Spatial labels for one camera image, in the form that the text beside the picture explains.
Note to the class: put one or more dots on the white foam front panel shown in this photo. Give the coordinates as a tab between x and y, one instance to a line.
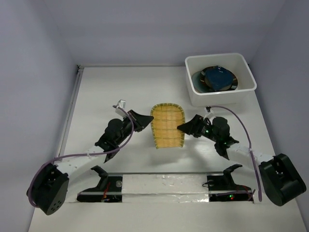
164	188

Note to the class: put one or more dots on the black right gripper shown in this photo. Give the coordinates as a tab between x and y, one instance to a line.
192	126

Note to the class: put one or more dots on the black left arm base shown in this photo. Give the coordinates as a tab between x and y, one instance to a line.
108	189

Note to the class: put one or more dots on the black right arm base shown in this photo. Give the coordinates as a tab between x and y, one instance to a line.
222	188

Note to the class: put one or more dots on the green yellow woven tray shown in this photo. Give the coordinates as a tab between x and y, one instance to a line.
167	117

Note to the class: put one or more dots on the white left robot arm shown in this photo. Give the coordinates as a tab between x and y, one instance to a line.
49	186

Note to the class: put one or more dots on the grey blue round plate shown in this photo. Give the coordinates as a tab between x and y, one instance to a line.
199	86

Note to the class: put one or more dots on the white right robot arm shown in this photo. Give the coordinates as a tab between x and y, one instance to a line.
279	177

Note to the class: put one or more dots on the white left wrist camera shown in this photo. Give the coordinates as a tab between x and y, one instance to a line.
120	107

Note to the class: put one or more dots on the black rimmed beige plate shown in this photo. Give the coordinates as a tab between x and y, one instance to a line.
234	86

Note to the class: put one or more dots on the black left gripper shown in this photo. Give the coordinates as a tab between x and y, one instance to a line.
141	121

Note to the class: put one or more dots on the white plastic bin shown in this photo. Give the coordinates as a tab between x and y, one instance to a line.
235	63

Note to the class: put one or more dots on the dark blue leaf plate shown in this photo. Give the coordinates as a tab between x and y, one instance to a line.
218	78

